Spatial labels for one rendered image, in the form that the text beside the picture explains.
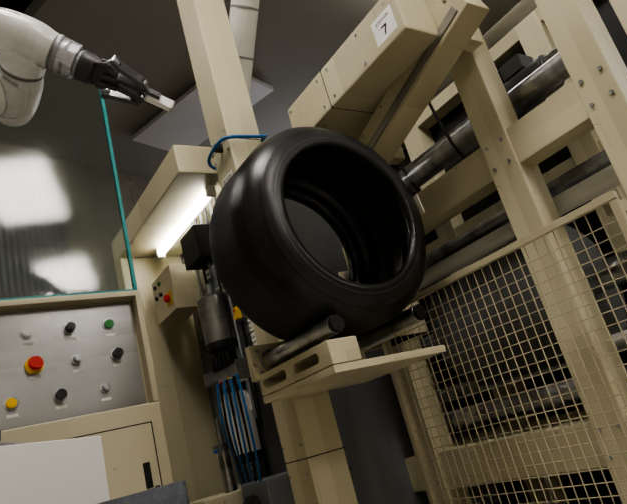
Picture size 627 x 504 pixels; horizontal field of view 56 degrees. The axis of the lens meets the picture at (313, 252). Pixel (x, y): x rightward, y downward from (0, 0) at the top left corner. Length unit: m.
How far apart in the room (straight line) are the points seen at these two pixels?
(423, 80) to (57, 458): 1.41
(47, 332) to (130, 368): 0.27
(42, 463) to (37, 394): 0.93
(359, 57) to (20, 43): 0.93
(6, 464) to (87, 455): 0.12
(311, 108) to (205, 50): 0.43
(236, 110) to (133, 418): 1.05
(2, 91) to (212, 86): 0.76
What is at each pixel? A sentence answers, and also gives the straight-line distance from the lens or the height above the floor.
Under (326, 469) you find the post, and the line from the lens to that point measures 1.74.
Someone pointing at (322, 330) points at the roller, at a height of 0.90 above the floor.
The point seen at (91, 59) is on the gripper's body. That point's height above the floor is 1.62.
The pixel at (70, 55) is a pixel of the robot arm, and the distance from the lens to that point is 1.54.
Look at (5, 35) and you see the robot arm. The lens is 1.56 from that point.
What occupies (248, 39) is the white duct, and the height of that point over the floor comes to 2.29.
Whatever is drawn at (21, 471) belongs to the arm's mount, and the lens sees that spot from 0.98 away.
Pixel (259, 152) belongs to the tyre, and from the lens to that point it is 1.54.
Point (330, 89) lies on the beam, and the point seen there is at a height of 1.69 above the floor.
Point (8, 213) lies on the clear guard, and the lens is 2.08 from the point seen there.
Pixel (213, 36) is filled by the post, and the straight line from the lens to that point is 2.25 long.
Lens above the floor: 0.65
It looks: 18 degrees up
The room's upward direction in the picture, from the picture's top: 16 degrees counter-clockwise
